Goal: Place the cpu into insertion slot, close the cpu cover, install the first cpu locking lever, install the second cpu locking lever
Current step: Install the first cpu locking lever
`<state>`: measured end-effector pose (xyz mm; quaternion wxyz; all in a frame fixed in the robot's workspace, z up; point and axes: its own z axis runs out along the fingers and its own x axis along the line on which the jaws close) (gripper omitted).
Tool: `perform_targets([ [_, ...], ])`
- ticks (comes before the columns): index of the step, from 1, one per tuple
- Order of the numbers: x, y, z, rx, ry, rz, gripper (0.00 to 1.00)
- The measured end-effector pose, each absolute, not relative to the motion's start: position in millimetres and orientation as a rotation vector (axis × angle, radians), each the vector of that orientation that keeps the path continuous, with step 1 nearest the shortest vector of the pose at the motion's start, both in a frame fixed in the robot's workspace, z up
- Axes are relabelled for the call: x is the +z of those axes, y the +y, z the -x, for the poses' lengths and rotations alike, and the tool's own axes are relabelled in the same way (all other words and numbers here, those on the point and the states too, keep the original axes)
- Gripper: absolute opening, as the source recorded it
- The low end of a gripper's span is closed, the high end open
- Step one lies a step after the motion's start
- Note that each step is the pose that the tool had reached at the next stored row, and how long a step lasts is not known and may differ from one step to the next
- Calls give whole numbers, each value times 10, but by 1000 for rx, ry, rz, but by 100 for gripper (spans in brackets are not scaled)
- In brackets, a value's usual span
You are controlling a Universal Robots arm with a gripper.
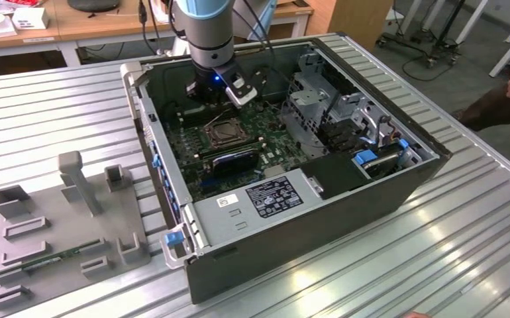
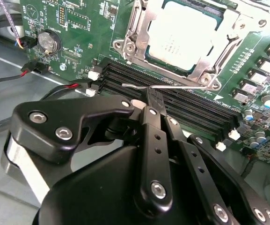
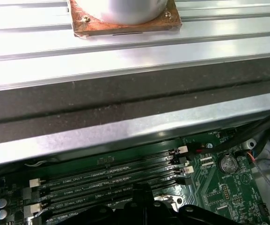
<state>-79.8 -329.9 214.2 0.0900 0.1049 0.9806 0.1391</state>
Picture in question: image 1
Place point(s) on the hard disk in blue carrier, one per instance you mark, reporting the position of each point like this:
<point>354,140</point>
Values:
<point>364,156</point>

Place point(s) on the green RAM stick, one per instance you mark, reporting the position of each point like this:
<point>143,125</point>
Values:
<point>55,256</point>

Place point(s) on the white cardboard box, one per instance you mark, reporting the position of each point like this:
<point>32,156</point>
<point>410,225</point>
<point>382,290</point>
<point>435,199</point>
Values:
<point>30,16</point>

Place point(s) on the blue expansion slot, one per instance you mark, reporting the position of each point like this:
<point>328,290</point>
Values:
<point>212,182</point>

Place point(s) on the green motherboard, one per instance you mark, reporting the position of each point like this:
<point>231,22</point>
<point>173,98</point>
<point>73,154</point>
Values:
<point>280,149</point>

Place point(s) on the wooden cabinet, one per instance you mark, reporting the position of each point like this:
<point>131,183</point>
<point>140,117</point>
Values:
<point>356,20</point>

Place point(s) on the silver chipset heatsink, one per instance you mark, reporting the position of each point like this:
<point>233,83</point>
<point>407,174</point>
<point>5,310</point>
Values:
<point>275,170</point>

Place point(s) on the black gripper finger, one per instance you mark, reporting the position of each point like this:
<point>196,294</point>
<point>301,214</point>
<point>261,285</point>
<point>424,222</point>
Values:
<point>223,99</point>
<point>199,97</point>

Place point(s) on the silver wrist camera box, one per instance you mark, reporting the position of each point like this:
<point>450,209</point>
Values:
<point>240,92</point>

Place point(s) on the wooden desk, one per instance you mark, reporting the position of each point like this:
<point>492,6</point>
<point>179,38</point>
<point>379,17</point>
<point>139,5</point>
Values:
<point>104,23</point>

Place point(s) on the metal drive cage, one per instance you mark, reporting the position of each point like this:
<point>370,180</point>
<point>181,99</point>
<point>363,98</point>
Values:
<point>309,96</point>

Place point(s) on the dark grey PC case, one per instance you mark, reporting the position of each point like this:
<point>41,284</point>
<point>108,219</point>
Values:
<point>303,248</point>

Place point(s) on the black graphics card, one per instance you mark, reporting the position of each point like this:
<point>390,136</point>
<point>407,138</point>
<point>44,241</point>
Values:
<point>236,164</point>

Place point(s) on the grey power supply unit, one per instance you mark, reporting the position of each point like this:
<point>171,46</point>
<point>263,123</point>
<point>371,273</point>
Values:
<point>223,225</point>

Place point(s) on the black wheeled stand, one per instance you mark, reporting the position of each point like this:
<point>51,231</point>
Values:
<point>435,49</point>

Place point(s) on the black RAM slot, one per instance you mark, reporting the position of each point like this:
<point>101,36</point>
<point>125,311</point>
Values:
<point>195,118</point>
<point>228,149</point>

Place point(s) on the black round object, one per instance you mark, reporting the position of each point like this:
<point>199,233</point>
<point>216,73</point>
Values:
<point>92,4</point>

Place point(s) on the silver topped CPU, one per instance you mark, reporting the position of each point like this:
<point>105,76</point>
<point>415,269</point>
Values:
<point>227,133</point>

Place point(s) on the CPU socket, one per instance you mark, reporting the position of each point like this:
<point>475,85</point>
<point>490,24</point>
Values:
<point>213,145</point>

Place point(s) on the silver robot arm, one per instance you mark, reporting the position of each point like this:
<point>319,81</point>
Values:
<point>209,43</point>

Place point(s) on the grey parts rack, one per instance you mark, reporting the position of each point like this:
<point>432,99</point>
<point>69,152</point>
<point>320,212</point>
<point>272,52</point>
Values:
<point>68,228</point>

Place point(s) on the blue case latch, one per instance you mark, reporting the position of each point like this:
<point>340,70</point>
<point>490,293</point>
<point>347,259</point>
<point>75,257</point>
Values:
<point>175,239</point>

